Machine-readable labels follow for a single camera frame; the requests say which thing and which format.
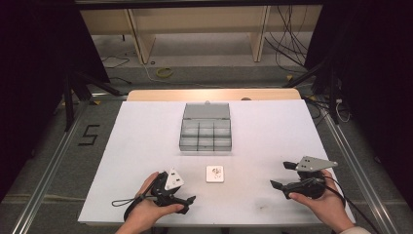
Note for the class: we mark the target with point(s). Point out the black curtain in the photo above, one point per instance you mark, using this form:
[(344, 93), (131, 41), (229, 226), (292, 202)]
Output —
[(35, 81), (373, 81)]

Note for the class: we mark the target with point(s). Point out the small metal screws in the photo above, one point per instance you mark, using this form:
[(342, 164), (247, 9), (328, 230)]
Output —
[(215, 171)]

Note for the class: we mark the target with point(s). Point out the person's left hand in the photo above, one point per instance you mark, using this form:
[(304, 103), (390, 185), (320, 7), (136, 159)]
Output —
[(146, 211)]

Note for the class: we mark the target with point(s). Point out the wooden table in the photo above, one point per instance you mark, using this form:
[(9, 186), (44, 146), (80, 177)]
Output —
[(181, 95)]

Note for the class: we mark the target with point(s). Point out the light wooden desk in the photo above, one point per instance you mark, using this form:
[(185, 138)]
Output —
[(201, 19)]

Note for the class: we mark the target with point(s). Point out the small white square tray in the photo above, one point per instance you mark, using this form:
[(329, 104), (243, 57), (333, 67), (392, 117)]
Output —
[(215, 178)]

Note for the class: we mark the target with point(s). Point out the black metal stand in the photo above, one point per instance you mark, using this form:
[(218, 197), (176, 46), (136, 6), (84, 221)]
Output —
[(324, 81), (76, 87)]

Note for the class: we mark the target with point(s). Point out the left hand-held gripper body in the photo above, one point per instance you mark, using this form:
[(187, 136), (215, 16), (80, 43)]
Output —
[(165, 191)]

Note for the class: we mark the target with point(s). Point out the yellow tape roll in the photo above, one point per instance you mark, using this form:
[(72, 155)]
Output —
[(164, 72)]

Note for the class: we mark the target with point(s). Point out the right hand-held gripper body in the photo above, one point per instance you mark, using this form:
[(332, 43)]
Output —
[(313, 163)]

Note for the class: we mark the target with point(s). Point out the person's right hand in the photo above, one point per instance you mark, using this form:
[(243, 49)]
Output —
[(328, 208)]

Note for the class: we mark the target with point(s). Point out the clear plastic compartment box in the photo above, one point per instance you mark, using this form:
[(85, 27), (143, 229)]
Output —
[(206, 130)]

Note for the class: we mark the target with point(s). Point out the aluminium floor rail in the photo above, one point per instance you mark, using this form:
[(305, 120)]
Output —
[(48, 172), (360, 175)]

